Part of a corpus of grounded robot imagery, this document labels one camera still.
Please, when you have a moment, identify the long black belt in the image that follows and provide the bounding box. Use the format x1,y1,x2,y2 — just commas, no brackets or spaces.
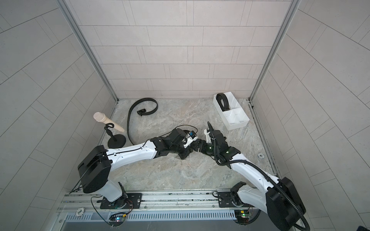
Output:
216,93,230,112

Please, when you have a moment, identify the left green circuit board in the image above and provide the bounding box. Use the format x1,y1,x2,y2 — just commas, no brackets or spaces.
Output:
109,212,128,227

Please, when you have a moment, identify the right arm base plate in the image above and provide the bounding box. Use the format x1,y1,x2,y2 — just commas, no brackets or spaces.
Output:
212,191,250,208

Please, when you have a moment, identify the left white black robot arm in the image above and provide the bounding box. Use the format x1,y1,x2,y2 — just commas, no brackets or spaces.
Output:
78,128,198,202

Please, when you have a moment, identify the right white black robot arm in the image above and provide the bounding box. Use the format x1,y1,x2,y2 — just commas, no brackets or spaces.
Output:
187,128,310,231

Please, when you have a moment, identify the black corrugated cable hose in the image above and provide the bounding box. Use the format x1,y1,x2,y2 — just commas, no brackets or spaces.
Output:
215,158,310,231

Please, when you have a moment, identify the aluminium front rail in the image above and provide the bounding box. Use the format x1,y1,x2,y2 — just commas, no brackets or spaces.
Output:
57,190,262,212

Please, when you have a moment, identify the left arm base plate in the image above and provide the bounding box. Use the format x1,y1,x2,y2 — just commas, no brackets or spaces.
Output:
97,193,143,209

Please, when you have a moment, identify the white compartment storage box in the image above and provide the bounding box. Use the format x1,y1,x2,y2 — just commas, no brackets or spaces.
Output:
213,92,250,131

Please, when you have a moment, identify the black stand with beige roll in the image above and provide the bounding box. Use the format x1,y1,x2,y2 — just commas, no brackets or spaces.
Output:
93,112,126,149

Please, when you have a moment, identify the left white round sticker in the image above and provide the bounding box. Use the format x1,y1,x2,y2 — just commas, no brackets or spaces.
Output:
76,208,85,217

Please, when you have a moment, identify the right green circuit board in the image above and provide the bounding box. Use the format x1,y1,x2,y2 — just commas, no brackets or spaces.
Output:
234,210,251,225

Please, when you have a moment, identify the green circuit board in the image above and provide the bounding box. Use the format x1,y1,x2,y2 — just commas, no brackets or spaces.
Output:
234,210,251,225
109,212,128,227

